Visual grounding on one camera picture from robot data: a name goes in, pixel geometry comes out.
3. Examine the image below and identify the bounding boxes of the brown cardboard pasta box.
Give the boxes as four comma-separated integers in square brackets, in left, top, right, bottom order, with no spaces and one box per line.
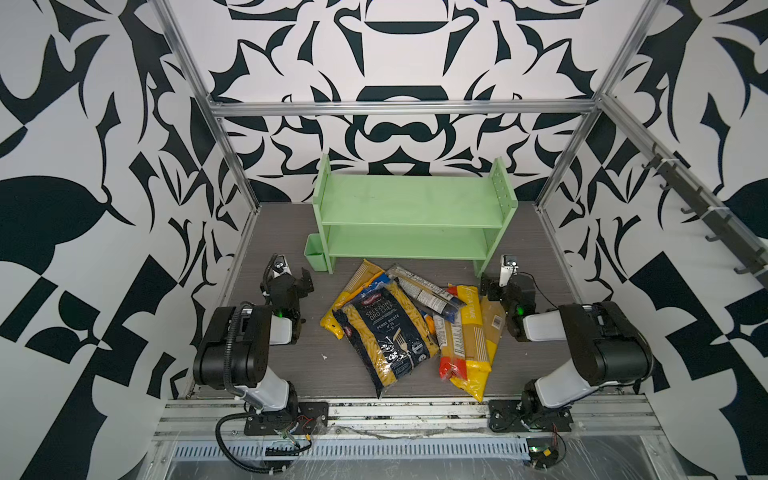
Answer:
[480,296,506,364]

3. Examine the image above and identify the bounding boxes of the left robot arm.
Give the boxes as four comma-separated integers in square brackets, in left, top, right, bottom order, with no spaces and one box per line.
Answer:
[193,267,314,412]

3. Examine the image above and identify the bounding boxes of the red spaghetti pack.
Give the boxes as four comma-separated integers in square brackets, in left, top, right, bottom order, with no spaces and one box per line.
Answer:
[433,314,467,380]

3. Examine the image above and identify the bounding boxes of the yellow spaghetti bag left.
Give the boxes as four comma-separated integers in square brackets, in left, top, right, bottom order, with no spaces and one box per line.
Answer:
[320,259,384,339]

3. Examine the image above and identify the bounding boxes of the aluminium frame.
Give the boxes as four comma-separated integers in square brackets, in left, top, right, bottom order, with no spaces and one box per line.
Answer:
[146,0,768,289]

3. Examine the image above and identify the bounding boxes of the yellow Pastatime spaghetti bag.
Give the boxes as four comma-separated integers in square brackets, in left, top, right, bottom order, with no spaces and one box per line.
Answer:
[450,285,493,402]

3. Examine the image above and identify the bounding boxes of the green two-tier shelf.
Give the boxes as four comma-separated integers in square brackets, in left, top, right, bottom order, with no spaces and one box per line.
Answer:
[311,156,519,276]

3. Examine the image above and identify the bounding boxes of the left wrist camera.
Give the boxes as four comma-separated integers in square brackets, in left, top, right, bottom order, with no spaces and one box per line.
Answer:
[263,253,291,282]

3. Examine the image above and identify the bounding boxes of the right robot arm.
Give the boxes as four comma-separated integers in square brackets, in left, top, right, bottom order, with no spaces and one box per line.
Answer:
[480,275,654,430]

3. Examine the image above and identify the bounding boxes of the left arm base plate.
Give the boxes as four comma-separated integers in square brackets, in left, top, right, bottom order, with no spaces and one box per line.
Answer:
[244,401,329,436]

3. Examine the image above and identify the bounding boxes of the wall hook rail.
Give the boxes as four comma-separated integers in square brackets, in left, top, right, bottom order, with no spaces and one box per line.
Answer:
[643,142,767,290]

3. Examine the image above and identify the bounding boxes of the small electronics board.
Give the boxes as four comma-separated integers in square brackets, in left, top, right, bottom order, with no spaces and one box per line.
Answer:
[527,435,567,470]

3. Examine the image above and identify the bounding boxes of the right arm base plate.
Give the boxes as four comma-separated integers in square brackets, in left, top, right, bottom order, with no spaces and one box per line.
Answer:
[488,400,573,433]

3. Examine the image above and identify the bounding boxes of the blue orange pasta bag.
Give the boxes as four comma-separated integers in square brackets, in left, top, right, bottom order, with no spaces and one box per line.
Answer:
[348,272,391,301]

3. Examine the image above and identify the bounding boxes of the black penne pasta bag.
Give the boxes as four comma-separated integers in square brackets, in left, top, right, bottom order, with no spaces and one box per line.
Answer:
[334,279,439,397]

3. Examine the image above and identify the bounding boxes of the small green bin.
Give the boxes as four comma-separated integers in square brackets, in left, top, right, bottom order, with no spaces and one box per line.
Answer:
[304,233,328,272]

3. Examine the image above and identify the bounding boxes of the white cable duct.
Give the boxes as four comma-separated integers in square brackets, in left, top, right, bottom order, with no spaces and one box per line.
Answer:
[170,437,532,462]

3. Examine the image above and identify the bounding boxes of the grey blue spaghetti pack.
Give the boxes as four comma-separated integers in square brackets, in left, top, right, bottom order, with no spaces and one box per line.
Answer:
[385,264,466,323]

